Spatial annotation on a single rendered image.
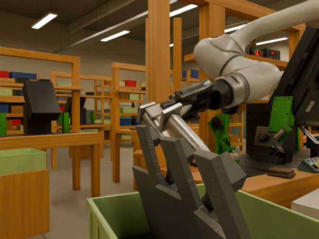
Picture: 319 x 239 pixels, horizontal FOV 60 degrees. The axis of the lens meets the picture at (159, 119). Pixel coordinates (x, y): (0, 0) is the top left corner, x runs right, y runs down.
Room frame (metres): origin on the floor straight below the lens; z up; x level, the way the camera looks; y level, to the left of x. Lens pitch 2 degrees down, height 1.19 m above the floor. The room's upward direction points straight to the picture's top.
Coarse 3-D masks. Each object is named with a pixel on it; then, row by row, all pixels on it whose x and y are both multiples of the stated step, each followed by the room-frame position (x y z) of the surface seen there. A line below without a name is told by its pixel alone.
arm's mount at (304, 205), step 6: (312, 192) 1.00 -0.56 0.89; (318, 192) 1.00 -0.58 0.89; (300, 198) 0.94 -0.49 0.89; (306, 198) 0.94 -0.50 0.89; (312, 198) 0.94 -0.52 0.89; (318, 198) 0.94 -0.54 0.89; (294, 204) 0.91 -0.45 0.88; (300, 204) 0.89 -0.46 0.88; (306, 204) 0.89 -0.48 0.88; (312, 204) 0.88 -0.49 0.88; (318, 204) 0.88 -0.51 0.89; (294, 210) 0.90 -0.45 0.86; (300, 210) 0.89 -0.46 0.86; (306, 210) 0.87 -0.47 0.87; (312, 210) 0.86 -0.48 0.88; (318, 210) 0.85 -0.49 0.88; (312, 216) 0.86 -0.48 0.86; (318, 216) 0.85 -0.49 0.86
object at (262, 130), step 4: (260, 128) 1.67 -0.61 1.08; (264, 128) 1.65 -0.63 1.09; (268, 128) 1.63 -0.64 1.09; (256, 132) 1.69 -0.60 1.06; (260, 132) 1.67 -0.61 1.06; (264, 132) 1.65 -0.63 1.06; (268, 132) 1.63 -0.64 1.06; (272, 132) 1.60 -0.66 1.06; (276, 132) 1.58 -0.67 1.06; (256, 136) 1.69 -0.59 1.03; (260, 136) 1.67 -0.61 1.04; (256, 140) 1.67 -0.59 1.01; (268, 140) 1.61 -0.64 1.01; (272, 140) 1.59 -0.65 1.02; (256, 144) 1.67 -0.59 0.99; (260, 144) 1.64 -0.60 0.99; (264, 144) 1.63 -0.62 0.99; (268, 144) 1.61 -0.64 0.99; (272, 144) 1.59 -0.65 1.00; (276, 144) 1.57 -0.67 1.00; (280, 144) 1.55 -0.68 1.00
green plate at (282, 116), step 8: (280, 96) 1.61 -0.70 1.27; (288, 96) 1.57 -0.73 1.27; (272, 104) 1.63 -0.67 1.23; (280, 104) 1.59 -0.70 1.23; (288, 104) 1.55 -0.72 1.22; (272, 112) 1.62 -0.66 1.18; (280, 112) 1.58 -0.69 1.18; (288, 112) 1.54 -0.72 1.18; (272, 120) 1.60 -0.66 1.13; (280, 120) 1.56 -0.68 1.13; (288, 120) 1.53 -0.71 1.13; (272, 128) 1.59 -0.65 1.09; (280, 128) 1.55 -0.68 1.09
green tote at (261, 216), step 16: (240, 192) 0.77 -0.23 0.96; (96, 208) 0.64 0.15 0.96; (112, 208) 0.73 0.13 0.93; (128, 208) 0.75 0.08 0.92; (256, 208) 0.71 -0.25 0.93; (272, 208) 0.66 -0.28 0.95; (96, 224) 0.62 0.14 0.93; (112, 224) 0.73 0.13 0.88; (128, 224) 0.75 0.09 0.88; (144, 224) 0.77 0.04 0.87; (256, 224) 0.71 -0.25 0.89; (272, 224) 0.66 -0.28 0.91; (288, 224) 0.62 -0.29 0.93; (304, 224) 0.59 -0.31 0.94
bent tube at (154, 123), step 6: (150, 102) 0.64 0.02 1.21; (144, 108) 0.63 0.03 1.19; (138, 114) 0.65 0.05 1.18; (144, 114) 0.64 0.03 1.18; (138, 120) 0.66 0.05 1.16; (144, 120) 0.64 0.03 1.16; (150, 120) 0.63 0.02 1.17; (156, 120) 0.62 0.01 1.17; (150, 126) 0.62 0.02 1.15; (156, 126) 0.62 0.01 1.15; (162, 132) 0.61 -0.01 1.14; (168, 132) 0.61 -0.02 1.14; (162, 150) 0.61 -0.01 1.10; (168, 168) 0.61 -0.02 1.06; (168, 174) 0.62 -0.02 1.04; (168, 180) 0.63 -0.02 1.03
